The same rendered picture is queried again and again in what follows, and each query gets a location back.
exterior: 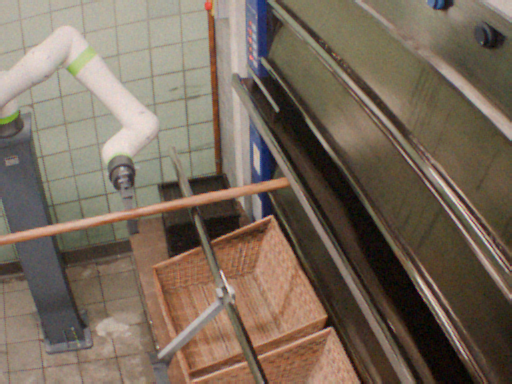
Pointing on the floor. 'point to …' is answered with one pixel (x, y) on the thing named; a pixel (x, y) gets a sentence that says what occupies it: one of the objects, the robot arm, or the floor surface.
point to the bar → (212, 304)
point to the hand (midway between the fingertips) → (130, 213)
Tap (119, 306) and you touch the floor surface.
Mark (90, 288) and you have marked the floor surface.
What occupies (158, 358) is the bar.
